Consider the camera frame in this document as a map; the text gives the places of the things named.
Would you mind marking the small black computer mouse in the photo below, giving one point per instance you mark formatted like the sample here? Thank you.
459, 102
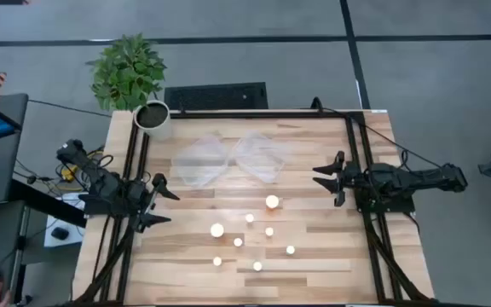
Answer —
60, 233

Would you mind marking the clear plastic bin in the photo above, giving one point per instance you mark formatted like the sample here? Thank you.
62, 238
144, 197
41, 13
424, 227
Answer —
262, 155
203, 162

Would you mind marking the white board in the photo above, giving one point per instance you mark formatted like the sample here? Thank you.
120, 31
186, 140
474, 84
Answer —
71, 241

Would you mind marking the black aluminium frame rail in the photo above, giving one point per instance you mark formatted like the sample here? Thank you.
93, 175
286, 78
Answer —
134, 145
350, 136
250, 115

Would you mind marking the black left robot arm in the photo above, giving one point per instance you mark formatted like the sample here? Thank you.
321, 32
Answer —
109, 187

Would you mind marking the green potted plant white pot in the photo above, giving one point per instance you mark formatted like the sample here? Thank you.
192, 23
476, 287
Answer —
126, 72

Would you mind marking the pink pill bottle white cap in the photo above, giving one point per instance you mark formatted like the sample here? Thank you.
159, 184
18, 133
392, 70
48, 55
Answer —
238, 242

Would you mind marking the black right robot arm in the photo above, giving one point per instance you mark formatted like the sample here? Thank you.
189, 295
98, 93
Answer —
399, 179

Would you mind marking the orange pill bottle white cap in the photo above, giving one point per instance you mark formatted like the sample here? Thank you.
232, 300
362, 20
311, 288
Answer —
217, 261

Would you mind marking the small white ball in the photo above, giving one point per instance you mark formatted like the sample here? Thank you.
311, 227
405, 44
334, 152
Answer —
290, 250

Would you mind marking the blue pill bottle pink pills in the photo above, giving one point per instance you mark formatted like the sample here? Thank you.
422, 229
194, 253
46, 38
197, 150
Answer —
257, 266

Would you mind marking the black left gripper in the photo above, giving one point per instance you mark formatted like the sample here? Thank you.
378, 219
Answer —
141, 198

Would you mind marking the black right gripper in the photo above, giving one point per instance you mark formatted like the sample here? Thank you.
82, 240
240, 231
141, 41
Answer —
352, 177

